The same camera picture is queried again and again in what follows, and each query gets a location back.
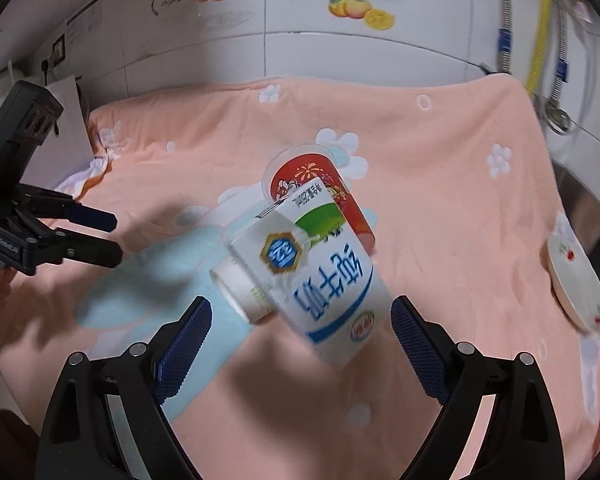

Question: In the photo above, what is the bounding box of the white paper cup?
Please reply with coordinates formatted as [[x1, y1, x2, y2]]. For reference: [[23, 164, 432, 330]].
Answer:
[[209, 256, 276, 324]]

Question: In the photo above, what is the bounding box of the white milk carton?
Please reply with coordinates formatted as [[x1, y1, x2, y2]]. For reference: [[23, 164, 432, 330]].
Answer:
[[228, 178, 391, 367]]

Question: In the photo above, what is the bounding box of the red paper cup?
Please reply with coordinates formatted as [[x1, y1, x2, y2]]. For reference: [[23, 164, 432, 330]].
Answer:
[[261, 144, 376, 254]]

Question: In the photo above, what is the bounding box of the white saucer plate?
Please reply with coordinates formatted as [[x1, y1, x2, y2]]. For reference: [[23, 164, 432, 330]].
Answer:
[[546, 233, 600, 334]]

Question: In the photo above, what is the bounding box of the peach flowered towel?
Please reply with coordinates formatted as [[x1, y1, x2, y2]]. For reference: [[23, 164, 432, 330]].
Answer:
[[0, 75, 600, 479]]

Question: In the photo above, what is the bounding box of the metal braided hose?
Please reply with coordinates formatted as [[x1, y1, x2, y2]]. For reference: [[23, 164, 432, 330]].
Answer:
[[495, 0, 514, 75], [543, 0, 579, 137]]

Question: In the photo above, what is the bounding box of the yellow gas hose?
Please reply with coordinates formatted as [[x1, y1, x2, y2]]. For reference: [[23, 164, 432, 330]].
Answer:
[[524, 0, 558, 98]]

